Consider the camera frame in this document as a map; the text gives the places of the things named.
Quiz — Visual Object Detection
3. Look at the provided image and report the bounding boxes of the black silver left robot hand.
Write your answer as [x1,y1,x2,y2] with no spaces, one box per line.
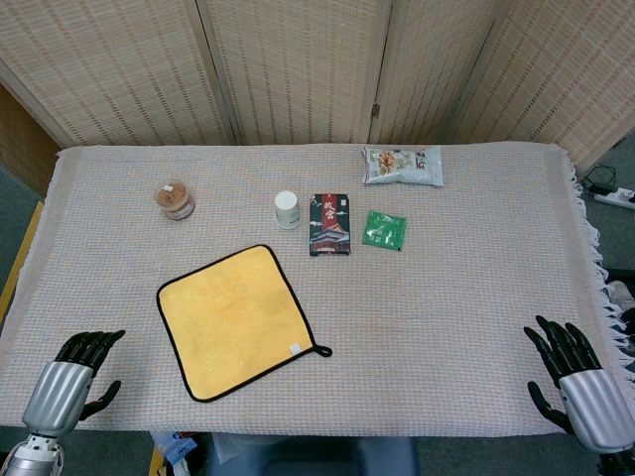
[21,329,127,439]

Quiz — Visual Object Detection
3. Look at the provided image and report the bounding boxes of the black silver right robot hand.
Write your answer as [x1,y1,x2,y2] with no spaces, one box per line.
[523,314,635,454]

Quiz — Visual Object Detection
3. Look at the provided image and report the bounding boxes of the yellow and black cloth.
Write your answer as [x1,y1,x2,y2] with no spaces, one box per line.
[156,243,333,404]

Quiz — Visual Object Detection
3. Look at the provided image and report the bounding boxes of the white shoe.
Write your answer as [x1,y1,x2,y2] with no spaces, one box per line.
[606,280,635,309]

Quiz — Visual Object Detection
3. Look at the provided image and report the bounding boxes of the yellow floor tape strip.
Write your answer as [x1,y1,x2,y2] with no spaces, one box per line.
[0,199,46,324]

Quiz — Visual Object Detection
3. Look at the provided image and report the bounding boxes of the pale woven tablecloth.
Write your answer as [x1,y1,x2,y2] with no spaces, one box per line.
[0,142,635,440]

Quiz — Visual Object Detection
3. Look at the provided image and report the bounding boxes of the white power strip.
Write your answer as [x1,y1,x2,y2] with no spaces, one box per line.
[593,186,635,209]

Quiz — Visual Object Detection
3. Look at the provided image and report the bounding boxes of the clear plastic jar orange contents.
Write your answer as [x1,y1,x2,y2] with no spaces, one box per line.
[153,178,196,222]

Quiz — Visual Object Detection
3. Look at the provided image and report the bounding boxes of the blue seat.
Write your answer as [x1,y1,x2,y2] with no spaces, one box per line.
[204,433,421,476]

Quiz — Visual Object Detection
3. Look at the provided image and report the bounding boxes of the green sachet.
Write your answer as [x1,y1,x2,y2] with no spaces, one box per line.
[361,209,409,252]

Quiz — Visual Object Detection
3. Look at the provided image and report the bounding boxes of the white paper cup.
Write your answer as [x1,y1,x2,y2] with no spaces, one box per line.
[274,190,303,231]

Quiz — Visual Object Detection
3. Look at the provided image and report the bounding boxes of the white snack bag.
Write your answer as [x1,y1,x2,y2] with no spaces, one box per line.
[361,145,445,188]

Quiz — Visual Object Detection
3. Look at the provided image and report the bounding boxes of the dark box with palace print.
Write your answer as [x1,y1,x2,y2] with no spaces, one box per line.
[308,192,354,258]

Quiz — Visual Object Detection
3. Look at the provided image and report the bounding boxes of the woven bamboo folding screen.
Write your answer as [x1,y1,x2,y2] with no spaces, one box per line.
[0,0,635,174]

